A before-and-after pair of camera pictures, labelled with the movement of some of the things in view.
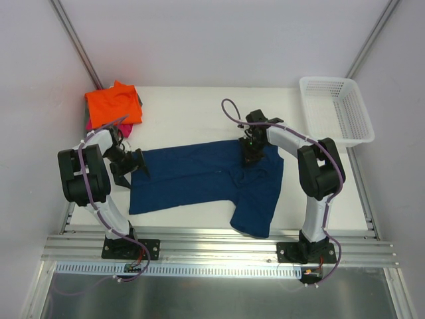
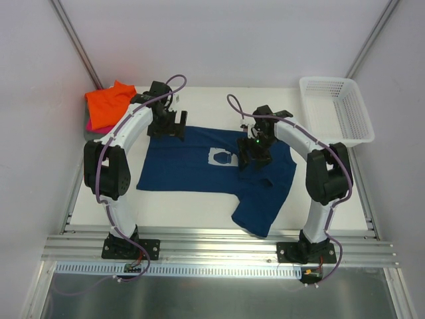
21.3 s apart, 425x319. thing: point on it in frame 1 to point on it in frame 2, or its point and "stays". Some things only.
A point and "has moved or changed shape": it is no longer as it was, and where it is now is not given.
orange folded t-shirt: x=109 y=106 stays
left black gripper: x=129 y=165 to x=169 y=125
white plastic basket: x=334 y=109 stays
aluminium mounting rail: x=219 y=245 stays
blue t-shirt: x=188 y=175 has moved or changed shape
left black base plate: x=129 y=248 stays
